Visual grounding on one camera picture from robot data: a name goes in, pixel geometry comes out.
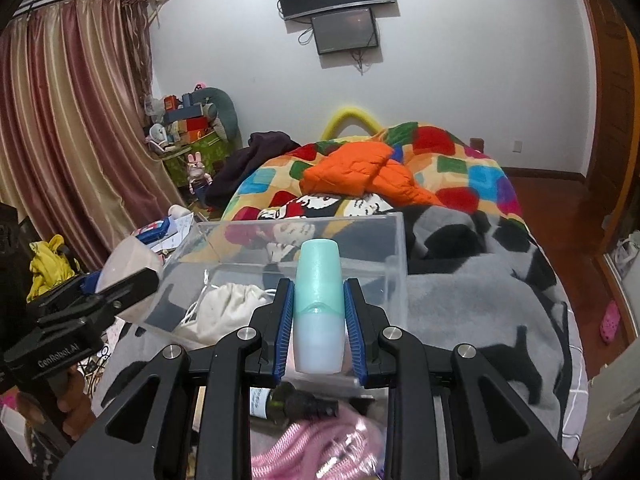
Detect white drawstring pouch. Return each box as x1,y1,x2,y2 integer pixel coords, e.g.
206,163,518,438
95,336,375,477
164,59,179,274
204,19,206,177
175,282,273,346

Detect grey-green curved plush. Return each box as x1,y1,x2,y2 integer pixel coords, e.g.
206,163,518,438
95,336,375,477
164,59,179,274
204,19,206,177
192,86,242,143

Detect pile of papers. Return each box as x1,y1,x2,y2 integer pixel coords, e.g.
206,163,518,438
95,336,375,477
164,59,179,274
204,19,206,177
145,210,197,256

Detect pink rope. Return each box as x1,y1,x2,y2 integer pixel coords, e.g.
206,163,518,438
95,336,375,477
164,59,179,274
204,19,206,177
250,402,388,480

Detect white desk fan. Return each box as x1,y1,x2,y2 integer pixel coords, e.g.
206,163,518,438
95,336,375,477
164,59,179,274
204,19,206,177
145,125,168,153

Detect pink slipper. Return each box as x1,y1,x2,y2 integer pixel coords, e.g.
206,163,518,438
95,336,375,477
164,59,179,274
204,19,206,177
600,300,622,345

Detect orange padded jacket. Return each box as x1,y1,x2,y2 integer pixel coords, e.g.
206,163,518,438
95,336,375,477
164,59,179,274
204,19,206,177
300,141,446,208

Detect stack of colourful boxes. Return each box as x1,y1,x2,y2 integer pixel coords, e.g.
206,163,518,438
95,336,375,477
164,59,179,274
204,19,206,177
160,92,216,146

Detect cartoon printed blanket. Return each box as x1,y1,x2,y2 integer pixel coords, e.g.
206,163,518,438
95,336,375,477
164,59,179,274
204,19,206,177
257,191,401,223

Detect white shoe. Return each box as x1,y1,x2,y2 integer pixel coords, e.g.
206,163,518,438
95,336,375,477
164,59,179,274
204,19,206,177
612,230,640,276

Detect dark green glass bottle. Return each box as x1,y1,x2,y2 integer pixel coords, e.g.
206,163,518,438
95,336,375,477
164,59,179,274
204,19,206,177
250,382,341,421

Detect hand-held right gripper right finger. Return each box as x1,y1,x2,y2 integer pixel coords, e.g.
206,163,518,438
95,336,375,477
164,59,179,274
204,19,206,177
343,279,583,480

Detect white round tape roll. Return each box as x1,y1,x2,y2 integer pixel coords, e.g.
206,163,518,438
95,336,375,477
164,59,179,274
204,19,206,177
95,237,165,322

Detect rabbit toy figure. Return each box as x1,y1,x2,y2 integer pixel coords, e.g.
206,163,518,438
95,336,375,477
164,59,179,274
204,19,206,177
186,151,213,201

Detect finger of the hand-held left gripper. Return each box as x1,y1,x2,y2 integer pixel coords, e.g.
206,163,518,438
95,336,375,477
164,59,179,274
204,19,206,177
27,269,108,315
37,266,162,332

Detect yellow foam tube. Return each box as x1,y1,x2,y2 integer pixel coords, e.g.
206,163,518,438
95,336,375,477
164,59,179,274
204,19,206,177
320,105,383,140

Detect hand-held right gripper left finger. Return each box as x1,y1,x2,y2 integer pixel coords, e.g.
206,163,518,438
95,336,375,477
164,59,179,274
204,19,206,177
52,279,297,480

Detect teal plastic bottle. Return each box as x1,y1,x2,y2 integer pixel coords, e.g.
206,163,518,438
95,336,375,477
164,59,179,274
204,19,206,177
292,240,347,375

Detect dark purple cloth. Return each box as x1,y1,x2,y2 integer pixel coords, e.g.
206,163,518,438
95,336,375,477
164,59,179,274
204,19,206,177
205,131,301,208

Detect grey and black blanket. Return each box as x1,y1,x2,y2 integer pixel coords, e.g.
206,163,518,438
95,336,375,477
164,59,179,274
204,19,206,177
100,205,573,441

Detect blue and white packet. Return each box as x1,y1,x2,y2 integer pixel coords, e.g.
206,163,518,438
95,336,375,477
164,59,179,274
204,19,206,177
132,217,173,243

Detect small black wall monitor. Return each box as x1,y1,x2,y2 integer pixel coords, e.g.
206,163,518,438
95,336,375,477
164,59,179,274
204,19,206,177
311,7,379,56

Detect wooden door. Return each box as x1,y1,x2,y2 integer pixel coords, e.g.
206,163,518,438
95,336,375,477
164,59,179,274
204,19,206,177
570,0,640,271

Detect striped pink curtain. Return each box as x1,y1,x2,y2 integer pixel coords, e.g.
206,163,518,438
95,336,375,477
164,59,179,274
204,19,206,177
0,0,193,271

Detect clear plastic box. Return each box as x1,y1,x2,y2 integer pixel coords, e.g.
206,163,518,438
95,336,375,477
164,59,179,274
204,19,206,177
117,211,410,391

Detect yellow cloth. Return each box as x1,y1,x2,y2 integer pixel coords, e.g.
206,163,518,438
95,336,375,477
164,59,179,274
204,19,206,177
27,234,76,303

